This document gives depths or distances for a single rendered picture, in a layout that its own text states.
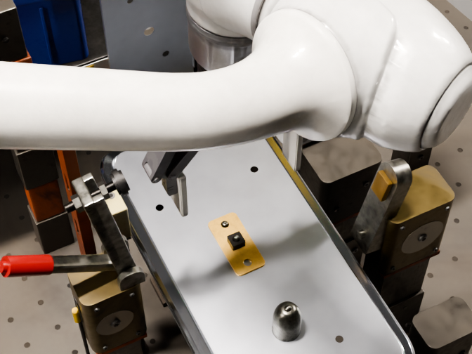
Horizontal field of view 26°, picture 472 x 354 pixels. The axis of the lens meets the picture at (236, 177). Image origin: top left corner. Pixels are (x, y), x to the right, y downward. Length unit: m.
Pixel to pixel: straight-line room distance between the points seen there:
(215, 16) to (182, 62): 0.51
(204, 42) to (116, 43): 0.39
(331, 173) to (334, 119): 0.58
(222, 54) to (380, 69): 0.21
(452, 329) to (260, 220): 0.26
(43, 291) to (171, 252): 0.38
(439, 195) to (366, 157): 0.14
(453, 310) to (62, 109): 0.66
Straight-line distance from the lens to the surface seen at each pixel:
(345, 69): 0.71
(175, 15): 1.29
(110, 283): 1.14
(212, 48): 0.90
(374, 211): 1.20
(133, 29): 1.28
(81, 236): 1.23
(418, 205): 1.22
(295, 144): 1.09
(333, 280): 1.20
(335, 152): 1.33
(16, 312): 1.55
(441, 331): 1.20
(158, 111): 0.68
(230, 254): 1.21
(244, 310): 1.17
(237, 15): 0.81
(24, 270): 1.06
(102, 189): 1.02
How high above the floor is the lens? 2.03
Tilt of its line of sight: 54 degrees down
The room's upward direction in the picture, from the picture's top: straight up
